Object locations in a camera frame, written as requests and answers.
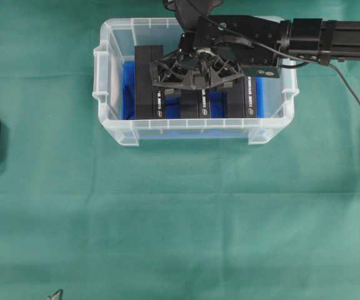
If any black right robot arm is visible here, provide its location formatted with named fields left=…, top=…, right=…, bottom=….
left=150, top=1, right=360, bottom=91

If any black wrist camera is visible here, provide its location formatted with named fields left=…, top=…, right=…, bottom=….
left=240, top=64, right=281, bottom=78

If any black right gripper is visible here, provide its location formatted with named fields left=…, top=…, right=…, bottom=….
left=150, top=32, right=243, bottom=95

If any black realsense box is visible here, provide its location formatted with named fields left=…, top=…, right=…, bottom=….
left=180, top=89, right=211, bottom=119
left=225, top=76, right=259, bottom=118
left=134, top=45, right=166, bottom=120

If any black cable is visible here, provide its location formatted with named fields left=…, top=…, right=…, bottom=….
left=198, top=15, right=360, bottom=144

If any left gripper tip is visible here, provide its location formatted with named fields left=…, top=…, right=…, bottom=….
left=46, top=289, right=63, bottom=300

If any blue cloth liner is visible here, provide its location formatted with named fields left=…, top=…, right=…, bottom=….
left=122, top=62, right=264, bottom=143

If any clear plastic storage case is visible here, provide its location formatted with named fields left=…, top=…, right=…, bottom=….
left=92, top=17, right=299, bottom=146

